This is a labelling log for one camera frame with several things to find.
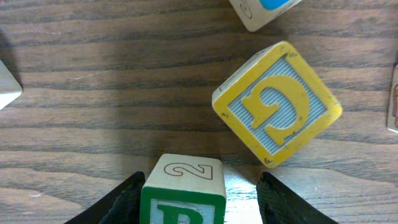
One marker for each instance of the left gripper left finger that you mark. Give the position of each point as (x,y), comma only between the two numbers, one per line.
(121,205)

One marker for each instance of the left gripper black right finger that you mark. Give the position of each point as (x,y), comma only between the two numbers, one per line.
(278,204)

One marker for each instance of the green B letter block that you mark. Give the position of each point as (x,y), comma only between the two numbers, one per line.
(184,189)

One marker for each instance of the yellow block left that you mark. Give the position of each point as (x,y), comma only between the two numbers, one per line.
(275,103)

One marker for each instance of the red U block centre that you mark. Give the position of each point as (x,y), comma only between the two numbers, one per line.
(392,111)

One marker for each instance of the green J letter block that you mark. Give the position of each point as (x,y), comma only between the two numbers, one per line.
(10,87)

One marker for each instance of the blue P letter block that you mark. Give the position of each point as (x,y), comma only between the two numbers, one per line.
(255,14)

